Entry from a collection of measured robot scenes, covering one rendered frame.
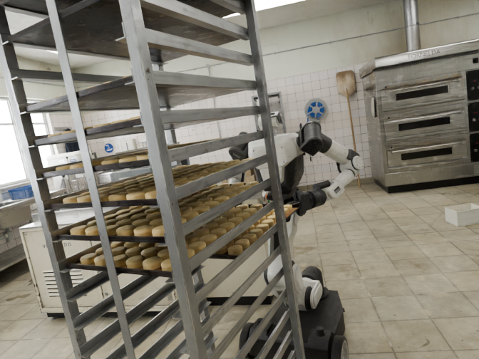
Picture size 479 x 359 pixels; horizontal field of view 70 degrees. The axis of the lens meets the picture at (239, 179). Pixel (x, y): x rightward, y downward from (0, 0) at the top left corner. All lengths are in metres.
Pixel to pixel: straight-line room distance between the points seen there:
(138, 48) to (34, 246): 2.69
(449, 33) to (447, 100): 1.61
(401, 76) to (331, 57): 1.43
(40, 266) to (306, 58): 5.13
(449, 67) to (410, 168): 1.50
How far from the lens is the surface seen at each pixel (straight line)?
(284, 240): 1.35
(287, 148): 1.80
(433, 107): 5.76
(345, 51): 6.57
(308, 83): 6.45
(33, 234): 3.27
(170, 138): 1.50
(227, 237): 1.01
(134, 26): 0.78
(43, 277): 3.36
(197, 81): 0.96
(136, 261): 0.96
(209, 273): 2.76
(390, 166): 5.62
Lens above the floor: 1.36
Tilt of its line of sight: 9 degrees down
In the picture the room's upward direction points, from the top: 9 degrees counter-clockwise
